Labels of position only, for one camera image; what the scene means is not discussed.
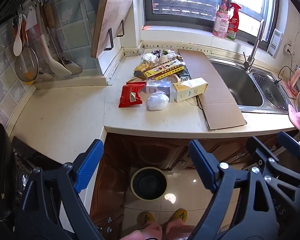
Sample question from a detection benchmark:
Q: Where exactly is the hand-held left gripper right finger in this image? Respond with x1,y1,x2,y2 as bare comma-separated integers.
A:
185,140,280,240

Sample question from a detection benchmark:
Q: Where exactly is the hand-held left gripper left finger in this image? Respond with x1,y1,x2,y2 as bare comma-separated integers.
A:
15,139,105,240

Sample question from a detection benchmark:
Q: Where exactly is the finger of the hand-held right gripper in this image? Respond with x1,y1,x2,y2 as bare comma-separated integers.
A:
277,132,300,178
246,136,300,198

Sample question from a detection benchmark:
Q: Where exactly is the round trash bin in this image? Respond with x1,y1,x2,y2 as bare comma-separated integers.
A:
130,167,168,201

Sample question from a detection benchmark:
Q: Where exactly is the white and yellow carton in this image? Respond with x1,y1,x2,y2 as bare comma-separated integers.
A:
173,77,208,103

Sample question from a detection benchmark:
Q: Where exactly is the white plastic bag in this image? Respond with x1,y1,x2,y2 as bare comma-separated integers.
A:
147,91,170,111

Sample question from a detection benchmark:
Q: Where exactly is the red snack packet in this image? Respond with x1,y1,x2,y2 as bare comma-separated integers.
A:
118,82,146,108

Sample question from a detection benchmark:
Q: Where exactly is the white milk carton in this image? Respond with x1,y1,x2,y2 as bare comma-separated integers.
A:
145,79,174,96

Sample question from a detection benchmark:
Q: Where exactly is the dark green box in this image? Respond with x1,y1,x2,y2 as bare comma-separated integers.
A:
177,69,192,80

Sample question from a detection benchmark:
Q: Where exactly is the long yellow box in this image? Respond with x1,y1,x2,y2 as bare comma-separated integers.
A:
142,59,186,80

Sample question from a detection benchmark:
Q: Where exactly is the yellow snack bag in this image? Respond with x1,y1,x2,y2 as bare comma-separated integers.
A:
133,63,153,78

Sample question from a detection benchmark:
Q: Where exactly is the white paper bag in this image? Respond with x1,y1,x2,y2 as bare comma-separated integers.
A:
142,52,160,64

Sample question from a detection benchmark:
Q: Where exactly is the pink plastic rack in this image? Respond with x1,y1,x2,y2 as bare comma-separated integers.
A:
287,65,300,130

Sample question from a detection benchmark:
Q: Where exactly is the yellow slipper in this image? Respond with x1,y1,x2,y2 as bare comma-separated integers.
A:
137,211,157,230
168,208,188,224

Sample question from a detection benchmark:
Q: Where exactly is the brown cardboard sheet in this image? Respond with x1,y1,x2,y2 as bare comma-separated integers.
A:
177,49,247,130

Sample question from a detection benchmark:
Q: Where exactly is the foil lined gas stove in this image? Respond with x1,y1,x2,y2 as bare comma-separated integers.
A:
11,136,63,205

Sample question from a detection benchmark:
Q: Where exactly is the stainless steel sink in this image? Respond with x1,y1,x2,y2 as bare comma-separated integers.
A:
207,55,293,114

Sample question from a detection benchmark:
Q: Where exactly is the black wok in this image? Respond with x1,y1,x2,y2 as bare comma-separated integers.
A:
0,114,15,230

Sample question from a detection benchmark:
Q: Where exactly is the white plastic spatula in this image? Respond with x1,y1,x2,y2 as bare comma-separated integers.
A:
36,10,72,77

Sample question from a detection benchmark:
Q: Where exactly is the steel faucet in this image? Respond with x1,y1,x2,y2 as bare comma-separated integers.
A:
243,19,265,71

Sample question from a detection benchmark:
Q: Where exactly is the metal mesh strainer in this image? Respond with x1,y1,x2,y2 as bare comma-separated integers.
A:
15,17,39,83

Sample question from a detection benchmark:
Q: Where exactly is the patterned sealing tape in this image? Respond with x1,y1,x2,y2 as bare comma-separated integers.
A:
107,42,215,85

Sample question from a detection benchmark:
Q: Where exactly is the black cutting board rack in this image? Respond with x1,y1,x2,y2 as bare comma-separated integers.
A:
104,20,125,52

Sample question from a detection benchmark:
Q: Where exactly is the red spray bottle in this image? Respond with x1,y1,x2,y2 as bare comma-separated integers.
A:
226,2,242,41

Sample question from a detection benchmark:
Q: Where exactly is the pink soap refill pouch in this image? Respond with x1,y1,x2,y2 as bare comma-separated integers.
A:
212,0,232,38

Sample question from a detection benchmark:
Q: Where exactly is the white plastic spoon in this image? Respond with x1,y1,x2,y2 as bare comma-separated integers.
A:
13,14,23,57

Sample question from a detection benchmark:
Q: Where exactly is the wooden cutting board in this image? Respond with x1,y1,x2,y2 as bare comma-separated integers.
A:
90,0,136,58

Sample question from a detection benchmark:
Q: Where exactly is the white plastic scraper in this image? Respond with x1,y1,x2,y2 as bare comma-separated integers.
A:
26,6,38,30

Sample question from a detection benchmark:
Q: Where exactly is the black cable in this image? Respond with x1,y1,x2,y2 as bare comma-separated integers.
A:
277,52,294,85

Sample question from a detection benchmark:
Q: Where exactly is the wood-handled metal spatula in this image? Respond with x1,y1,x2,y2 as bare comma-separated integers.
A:
44,4,82,75

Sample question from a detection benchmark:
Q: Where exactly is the white wall box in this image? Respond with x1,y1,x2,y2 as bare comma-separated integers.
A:
269,29,283,57

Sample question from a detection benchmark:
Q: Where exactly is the utensil hanging rail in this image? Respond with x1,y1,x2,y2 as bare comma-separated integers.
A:
0,0,53,30

